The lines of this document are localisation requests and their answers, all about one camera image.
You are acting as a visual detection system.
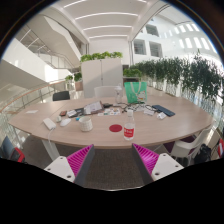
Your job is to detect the glass railing with wooden handrail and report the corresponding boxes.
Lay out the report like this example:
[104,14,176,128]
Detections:
[0,79,68,114]

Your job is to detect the small potted green plant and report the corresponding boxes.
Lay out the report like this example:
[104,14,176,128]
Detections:
[64,74,75,91]

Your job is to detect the red and black chair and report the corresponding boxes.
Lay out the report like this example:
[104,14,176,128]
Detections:
[0,135,26,164]

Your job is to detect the white computer mouse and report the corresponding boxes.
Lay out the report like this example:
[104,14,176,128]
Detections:
[59,117,72,128]

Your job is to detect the white plastic armchair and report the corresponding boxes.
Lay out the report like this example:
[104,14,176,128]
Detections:
[170,126,214,164]

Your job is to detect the plant in brown planter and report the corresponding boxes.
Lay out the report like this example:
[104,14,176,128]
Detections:
[73,71,84,92]

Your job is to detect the green tote bag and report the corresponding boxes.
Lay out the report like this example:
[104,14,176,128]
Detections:
[123,81,149,105]

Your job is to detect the tall clear frosted bottle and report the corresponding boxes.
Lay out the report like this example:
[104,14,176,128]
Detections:
[114,84,124,104]

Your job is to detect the white power strip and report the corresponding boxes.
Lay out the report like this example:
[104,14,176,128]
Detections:
[42,117,57,131]

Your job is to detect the small clear plastic packet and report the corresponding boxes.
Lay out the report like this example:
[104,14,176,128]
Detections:
[156,111,168,120]

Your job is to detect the tangle of black cables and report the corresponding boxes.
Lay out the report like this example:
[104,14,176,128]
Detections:
[118,102,158,114]

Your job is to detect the white paper packet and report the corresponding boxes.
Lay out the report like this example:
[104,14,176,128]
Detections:
[143,108,157,117]

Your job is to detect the dark blue flat phone case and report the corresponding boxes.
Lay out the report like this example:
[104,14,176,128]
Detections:
[151,104,176,118]

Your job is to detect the white chair with plain backrest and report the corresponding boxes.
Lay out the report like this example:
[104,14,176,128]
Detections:
[93,85,118,98]

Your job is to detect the ceiling light strips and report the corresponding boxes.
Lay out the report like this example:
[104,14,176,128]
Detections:
[63,0,148,39]

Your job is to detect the white cabinet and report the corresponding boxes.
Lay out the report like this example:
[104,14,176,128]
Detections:
[80,58,124,98]

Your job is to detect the green plants atop cabinet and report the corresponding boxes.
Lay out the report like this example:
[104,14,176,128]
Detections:
[79,50,124,63]

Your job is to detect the row of leafy green plants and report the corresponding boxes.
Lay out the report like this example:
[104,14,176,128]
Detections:
[123,49,224,101]

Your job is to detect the white power cable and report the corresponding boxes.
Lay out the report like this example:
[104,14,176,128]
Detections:
[47,128,56,144]

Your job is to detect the clear water bottle red label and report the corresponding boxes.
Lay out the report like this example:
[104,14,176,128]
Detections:
[123,109,136,141]

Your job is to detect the white grid-pattern cup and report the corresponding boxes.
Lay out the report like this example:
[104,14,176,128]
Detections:
[78,115,94,133]

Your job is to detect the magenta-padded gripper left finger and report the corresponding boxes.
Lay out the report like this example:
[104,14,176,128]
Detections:
[44,143,96,188]

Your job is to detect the open booklet on dark folder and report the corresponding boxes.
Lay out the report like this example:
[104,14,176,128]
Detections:
[66,100,105,118]

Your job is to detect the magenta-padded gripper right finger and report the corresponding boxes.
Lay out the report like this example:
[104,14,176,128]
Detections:
[131,143,185,186]

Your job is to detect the flat round red coaster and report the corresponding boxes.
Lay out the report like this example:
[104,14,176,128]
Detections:
[108,123,124,133]

